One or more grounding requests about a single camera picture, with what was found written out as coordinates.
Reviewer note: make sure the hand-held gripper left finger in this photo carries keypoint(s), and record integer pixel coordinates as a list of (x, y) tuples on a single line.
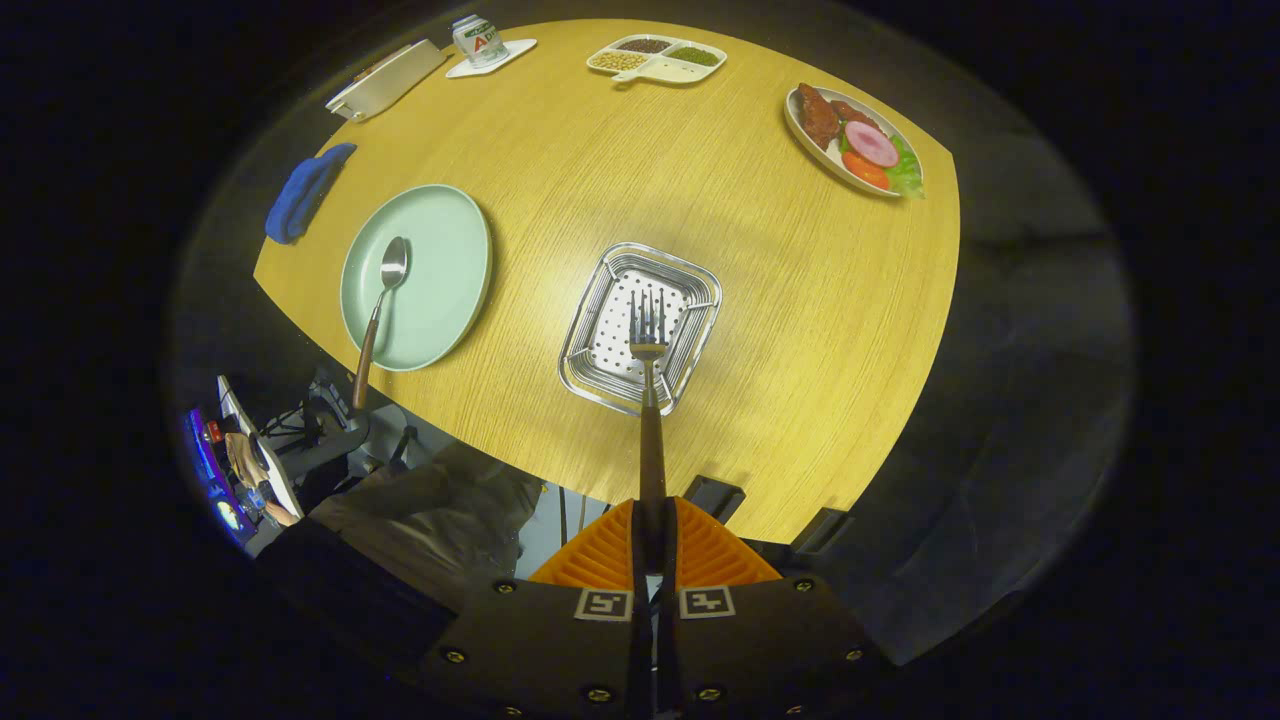
[(540, 650)]

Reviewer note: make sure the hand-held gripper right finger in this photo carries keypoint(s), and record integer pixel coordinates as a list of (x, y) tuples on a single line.
[(770, 650)]

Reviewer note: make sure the person's tan trousers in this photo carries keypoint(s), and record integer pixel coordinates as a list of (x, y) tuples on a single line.
[(440, 520)]

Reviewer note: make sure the white desk panel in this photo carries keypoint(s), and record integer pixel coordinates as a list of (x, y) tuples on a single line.
[(270, 470)]

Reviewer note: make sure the tan object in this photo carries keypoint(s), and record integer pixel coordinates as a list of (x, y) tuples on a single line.
[(243, 458)]

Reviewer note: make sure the black backdrop cloth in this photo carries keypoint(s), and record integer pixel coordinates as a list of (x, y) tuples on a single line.
[(1030, 400)]

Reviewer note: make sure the pale green plate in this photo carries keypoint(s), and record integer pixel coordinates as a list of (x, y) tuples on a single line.
[(440, 260)]

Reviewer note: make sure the blue folded cloth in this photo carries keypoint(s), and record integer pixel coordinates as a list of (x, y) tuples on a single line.
[(300, 195)]

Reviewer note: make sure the white plate with food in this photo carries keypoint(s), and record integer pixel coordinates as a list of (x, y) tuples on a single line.
[(850, 140)]

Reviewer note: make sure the white toaster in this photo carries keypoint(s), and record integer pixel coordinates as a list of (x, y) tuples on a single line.
[(385, 82)]

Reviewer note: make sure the white divided dish with beans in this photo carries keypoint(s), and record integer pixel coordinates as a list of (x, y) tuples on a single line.
[(670, 68)]

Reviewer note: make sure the white square coaster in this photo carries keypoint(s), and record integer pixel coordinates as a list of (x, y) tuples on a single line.
[(515, 55)]

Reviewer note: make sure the small white drink bottle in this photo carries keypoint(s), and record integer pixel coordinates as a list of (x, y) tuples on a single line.
[(480, 42)]

